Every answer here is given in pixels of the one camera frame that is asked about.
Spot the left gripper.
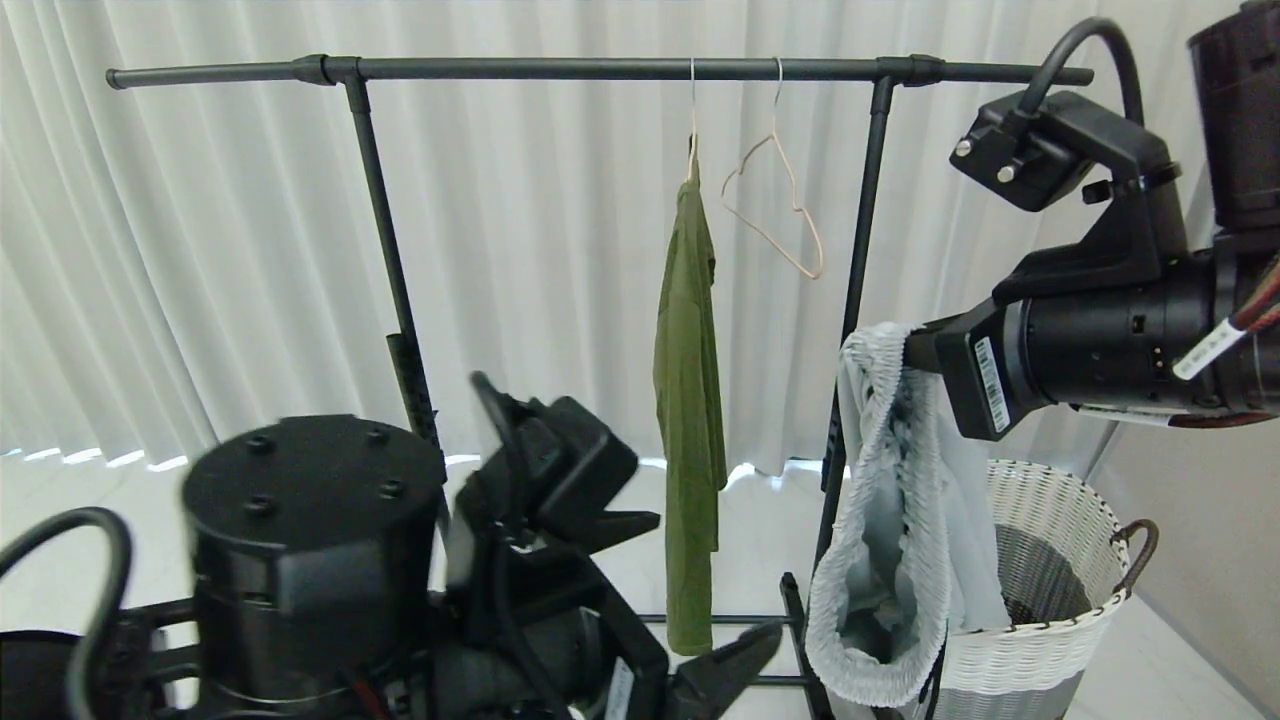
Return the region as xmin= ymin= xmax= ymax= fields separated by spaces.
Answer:
xmin=430 ymin=540 xmax=786 ymax=720

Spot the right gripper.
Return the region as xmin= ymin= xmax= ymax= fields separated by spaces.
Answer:
xmin=935 ymin=258 xmax=1223 ymax=443

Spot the pale grey garment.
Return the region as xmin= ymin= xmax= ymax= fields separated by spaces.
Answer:
xmin=805 ymin=320 xmax=1011 ymax=711

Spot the green garment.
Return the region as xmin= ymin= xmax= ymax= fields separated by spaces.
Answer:
xmin=653 ymin=175 xmax=729 ymax=658

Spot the pink clothes hanger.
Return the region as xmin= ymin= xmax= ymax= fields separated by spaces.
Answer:
xmin=720 ymin=57 xmax=826 ymax=281
xmin=685 ymin=57 xmax=701 ymax=188

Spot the white laundry basket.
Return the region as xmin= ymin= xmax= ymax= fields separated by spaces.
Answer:
xmin=925 ymin=458 xmax=1161 ymax=720

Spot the black clothes rack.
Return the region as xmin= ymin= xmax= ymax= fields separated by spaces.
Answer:
xmin=105 ymin=55 xmax=1094 ymax=720

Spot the white curtain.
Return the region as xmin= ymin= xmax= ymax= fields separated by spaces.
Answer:
xmin=0 ymin=0 xmax=1241 ymax=481

